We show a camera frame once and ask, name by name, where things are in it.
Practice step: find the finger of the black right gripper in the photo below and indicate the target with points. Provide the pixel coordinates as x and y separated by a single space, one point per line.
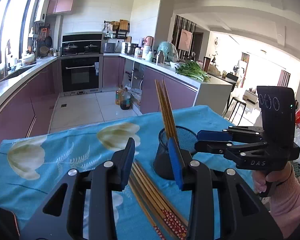
233 133
231 151

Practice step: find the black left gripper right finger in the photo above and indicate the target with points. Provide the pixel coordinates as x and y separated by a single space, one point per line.
227 197

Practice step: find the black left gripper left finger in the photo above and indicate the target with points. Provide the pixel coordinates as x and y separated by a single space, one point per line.
60 215

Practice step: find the bamboo chopstick red end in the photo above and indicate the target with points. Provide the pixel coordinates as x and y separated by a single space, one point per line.
168 116
174 130

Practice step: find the pink sleeved right forearm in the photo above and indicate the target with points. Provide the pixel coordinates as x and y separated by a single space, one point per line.
285 207

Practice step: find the purple kitchen cabinets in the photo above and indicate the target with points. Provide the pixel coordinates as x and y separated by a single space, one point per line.
27 105

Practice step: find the right hand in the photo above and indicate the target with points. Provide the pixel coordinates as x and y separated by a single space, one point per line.
260 179

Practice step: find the black stool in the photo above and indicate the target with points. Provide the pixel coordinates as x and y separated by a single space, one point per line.
238 107

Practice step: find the black mesh pen cup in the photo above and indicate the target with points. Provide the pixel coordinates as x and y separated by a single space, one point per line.
167 159

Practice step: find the smartphone on table edge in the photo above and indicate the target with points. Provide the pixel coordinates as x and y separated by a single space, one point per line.
10 221

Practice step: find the blue floral tablecloth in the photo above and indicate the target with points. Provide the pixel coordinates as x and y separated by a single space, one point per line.
31 167

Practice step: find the bamboo chopstick on cloth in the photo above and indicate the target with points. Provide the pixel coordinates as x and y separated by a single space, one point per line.
145 211
168 204
163 217

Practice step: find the green leafy vegetables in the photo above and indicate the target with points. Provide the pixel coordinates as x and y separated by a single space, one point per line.
192 69

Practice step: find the teal mesh food cover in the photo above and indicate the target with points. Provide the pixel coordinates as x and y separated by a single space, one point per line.
169 50

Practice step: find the yellow oil bottle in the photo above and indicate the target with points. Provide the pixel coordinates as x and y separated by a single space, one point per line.
118 95

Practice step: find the steel cooking pot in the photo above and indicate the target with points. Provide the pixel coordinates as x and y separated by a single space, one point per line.
130 48

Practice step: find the black built-in oven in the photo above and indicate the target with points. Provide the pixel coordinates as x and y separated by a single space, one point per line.
82 63

